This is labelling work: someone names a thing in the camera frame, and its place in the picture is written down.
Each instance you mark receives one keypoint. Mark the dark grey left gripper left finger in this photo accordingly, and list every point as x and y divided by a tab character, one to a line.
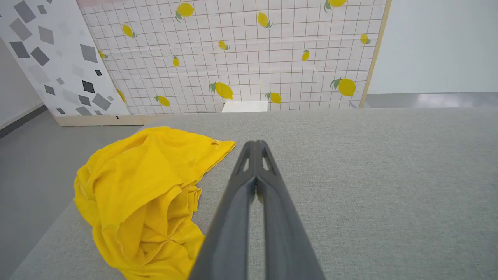
229	225

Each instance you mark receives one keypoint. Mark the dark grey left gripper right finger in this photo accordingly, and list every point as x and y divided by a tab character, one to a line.
286	233

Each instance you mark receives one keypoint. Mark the yellow shirt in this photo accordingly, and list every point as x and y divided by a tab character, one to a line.
140	186

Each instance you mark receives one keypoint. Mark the white flat box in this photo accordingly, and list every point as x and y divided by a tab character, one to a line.
244	106

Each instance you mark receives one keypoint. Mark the lemon print grid panel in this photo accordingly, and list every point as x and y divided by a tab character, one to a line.
249	58

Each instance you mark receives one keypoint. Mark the beige wooden panel base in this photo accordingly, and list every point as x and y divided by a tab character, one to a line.
97	120

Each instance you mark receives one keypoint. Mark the grey terrazzo print panel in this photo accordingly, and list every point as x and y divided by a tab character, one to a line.
50	50

